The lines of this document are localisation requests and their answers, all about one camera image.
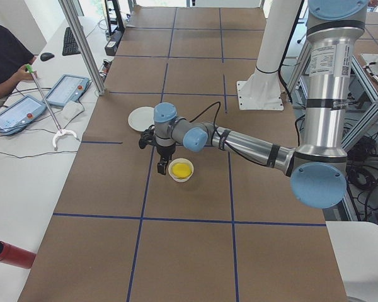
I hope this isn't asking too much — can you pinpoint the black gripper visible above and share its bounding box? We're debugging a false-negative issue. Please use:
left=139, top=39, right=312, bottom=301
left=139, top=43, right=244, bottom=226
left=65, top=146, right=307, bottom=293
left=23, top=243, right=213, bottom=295
left=156, top=144, right=175, bottom=174

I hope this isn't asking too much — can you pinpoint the yellow lemon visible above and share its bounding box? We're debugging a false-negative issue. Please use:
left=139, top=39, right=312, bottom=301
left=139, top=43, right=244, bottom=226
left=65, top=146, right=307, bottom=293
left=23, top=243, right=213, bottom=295
left=171, top=162, right=192, bottom=179

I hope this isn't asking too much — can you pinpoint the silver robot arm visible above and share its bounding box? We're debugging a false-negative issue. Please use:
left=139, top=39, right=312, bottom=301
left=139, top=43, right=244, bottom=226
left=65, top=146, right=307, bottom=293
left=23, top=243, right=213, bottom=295
left=150, top=1, right=369, bottom=209

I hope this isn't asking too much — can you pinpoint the white bowl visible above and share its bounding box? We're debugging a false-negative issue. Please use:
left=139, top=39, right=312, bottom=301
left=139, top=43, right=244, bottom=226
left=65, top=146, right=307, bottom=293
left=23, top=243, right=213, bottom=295
left=168, top=158, right=194, bottom=182

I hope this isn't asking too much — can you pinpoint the white plate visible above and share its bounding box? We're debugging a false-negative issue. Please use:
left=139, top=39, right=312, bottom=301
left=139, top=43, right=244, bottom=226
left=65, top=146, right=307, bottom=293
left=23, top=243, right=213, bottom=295
left=128, top=106, right=154, bottom=132

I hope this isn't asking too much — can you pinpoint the pink grabber stick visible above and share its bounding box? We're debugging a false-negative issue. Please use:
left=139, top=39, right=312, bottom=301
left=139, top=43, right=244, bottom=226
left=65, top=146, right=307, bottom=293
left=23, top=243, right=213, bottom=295
left=25, top=64, right=79, bottom=150

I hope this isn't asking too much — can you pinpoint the white cloth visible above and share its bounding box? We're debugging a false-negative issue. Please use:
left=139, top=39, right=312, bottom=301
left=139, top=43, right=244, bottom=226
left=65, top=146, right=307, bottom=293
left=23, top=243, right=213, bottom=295
left=60, top=101, right=84, bottom=121

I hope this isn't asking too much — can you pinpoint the far blue teach pendant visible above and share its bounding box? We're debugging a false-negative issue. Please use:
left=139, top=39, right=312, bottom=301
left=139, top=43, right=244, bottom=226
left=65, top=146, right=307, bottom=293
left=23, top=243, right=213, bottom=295
left=46, top=74, right=90, bottom=107

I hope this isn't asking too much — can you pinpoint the blue teach pendant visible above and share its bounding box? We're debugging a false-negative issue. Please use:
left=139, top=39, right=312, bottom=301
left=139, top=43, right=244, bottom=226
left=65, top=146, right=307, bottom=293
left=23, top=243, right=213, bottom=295
left=0, top=95, right=47, bottom=135
left=46, top=74, right=90, bottom=107

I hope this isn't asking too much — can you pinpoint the black box device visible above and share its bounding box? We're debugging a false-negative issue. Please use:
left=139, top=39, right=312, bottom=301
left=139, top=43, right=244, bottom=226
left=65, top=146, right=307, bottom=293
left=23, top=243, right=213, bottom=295
left=105, top=30, right=123, bottom=56

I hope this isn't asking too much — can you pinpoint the black keyboard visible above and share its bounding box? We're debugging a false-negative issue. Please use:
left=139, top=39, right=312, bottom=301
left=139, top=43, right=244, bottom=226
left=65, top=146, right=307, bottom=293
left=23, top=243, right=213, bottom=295
left=62, top=27, right=80, bottom=56

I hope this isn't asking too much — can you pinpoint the near blue teach pendant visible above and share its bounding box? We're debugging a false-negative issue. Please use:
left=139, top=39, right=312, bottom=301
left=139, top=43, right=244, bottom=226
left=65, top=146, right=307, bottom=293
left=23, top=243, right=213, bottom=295
left=0, top=95, right=47, bottom=135

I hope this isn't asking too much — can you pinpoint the black computer mouse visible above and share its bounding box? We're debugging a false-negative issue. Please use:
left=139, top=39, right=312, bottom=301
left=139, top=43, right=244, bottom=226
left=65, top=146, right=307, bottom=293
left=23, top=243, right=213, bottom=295
left=40, top=52, right=55, bottom=62

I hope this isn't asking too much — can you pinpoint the red cylinder bottle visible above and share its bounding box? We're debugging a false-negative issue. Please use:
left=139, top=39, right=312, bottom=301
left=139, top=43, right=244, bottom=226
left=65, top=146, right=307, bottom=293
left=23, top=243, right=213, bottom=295
left=0, top=241, right=36, bottom=269

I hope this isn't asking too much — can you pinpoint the person in black shirt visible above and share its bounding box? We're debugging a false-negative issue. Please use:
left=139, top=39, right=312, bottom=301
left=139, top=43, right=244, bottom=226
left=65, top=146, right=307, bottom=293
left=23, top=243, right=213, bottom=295
left=0, top=25, right=36, bottom=99

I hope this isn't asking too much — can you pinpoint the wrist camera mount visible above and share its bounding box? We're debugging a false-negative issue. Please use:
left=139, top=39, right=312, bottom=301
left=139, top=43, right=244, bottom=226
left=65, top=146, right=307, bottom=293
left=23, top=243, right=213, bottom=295
left=139, top=125, right=156, bottom=150

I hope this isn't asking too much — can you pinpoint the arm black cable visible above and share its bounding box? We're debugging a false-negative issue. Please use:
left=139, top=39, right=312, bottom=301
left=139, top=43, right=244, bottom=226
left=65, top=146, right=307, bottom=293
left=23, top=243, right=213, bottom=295
left=188, top=101, right=222, bottom=139

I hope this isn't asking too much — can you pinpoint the aluminium frame post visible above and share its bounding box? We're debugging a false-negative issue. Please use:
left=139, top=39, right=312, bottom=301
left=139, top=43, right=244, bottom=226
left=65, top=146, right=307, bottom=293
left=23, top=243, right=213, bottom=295
left=59, top=0, right=105, bottom=96

